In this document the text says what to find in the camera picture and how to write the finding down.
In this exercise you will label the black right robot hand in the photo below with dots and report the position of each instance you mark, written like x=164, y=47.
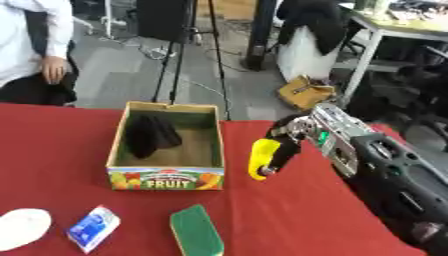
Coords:
x=286, y=146

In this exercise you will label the blue and white packet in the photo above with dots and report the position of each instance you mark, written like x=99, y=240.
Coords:
x=93, y=228

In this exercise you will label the cardboard box with green inside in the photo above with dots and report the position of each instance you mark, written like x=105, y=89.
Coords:
x=169, y=146

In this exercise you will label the tan bag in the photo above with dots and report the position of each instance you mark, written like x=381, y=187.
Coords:
x=304, y=91

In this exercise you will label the green sponge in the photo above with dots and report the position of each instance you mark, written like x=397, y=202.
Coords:
x=196, y=231

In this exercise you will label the white round object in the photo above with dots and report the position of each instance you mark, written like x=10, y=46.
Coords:
x=22, y=228

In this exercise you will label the black tripod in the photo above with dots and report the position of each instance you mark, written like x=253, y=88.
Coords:
x=186, y=50

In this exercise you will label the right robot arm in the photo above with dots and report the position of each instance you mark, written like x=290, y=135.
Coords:
x=379, y=166

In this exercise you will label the white table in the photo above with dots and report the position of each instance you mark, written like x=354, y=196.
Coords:
x=385, y=40

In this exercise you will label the black cloth item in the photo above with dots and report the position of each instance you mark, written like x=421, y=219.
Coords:
x=150, y=135

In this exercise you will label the person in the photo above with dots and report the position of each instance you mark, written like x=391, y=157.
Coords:
x=35, y=50

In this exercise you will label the person's hand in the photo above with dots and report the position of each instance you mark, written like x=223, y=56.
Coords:
x=53, y=69

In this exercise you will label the yellow toy banana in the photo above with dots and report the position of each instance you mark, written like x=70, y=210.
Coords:
x=261, y=156

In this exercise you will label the black office chair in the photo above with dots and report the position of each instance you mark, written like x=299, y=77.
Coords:
x=423, y=93

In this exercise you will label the white chair with black jacket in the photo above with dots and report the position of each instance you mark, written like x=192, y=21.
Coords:
x=309, y=40

